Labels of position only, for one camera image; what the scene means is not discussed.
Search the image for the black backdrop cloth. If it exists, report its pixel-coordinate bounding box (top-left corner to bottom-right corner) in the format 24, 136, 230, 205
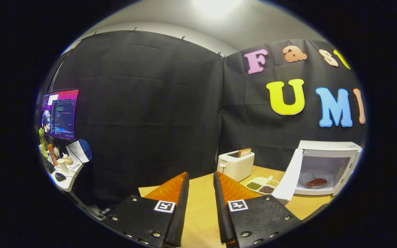
47, 30, 368, 210

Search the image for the green bottle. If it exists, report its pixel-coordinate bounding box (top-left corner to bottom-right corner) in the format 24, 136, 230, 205
39, 128, 47, 155

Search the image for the dark red meat strip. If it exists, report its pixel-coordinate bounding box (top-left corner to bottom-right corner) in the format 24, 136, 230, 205
306, 178, 328, 187

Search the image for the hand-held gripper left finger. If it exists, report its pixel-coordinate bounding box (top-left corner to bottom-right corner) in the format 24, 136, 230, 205
102, 172, 190, 248

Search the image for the blue and white cap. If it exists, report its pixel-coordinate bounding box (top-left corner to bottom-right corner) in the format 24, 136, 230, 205
66, 139, 93, 163

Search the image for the black keyboard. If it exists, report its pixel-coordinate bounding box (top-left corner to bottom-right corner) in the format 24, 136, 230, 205
43, 158, 56, 174

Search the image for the white side desk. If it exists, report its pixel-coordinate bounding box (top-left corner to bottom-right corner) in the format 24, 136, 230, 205
39, 145, 84, 192

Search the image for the cream white toaster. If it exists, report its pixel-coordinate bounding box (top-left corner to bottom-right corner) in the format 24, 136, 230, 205
217, 150, 255, 182

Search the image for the orange bottle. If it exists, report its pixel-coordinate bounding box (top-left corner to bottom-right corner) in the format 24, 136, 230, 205
48, 144, 58, 166

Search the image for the white toaster oven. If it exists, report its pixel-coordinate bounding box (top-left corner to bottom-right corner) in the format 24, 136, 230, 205
272, 140, 363, 206

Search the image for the white divided bean dish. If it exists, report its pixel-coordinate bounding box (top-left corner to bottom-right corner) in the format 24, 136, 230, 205
245, 176, 280, 195

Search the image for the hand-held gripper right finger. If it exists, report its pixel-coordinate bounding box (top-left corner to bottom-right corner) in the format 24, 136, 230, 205
213, 171, 302, 248

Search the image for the computer monitor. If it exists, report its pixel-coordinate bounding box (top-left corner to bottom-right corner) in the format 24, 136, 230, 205
40, 89, 80, 141

